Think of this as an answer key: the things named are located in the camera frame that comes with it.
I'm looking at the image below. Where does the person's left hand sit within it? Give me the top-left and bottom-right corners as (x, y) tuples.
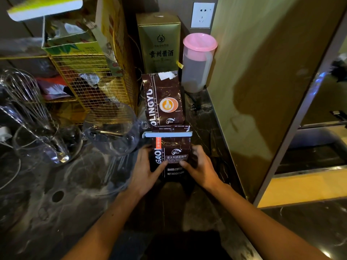
(127, 145), (169, 198)

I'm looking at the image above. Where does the person's right hand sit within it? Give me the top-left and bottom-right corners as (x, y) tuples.
(179, 145), (223, 191)

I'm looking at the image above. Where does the brown coffee bag with clip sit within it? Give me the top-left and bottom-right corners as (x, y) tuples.
(150, 127), (197, 182)

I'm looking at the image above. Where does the person's left forearm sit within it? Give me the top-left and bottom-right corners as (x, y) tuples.
(62, 187), (142, 260)

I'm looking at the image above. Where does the person's right forearm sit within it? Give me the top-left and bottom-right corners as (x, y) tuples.
(211, 181), (332, 260)

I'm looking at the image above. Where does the light blue bag sealing clip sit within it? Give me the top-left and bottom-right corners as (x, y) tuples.
(142, 131), (193, 138)

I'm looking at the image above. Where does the clear glass pitcher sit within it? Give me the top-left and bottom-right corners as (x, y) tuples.
(82, 102), (149, 157)

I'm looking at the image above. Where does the black power plug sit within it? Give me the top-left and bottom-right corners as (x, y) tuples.
(184, 90), (202, 111)

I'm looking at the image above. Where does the brown coffee bag round emblem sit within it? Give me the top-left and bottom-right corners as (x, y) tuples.
(142, 70), (186, 127)

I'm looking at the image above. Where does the metal spoon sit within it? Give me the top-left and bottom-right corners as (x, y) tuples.
(41, 133), (70, 163)

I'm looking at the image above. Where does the clear pitcher with pink lid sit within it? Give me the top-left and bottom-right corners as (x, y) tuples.
(181, 33), (218, 93)

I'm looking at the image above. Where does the clear glass measuring cup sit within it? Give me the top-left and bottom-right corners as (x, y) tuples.
(12, 123), (83, 167)

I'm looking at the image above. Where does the gold liquor box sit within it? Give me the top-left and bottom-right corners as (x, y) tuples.
(136, 12), (181, 74)

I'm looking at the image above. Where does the red white packet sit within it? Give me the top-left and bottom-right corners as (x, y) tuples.
(35, 76), (74, 101)

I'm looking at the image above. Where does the tall yellow carton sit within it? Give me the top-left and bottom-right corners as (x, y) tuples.
(92, 0), (128, 77)

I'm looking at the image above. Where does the metal whisk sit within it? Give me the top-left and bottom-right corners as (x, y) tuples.
(0, 68), (59, 138)

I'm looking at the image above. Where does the green yellow tea box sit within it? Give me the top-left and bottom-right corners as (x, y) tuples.
(41, 16), (105, 56)

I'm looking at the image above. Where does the yellow white box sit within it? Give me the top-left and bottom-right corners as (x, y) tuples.
(7, 0), (83, 22)

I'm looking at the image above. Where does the gold wire rack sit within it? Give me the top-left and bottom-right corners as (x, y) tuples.
(0, 0), (139, 112)

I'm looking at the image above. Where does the white wall socket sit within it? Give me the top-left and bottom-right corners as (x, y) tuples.
(190, 2), (215, 29)

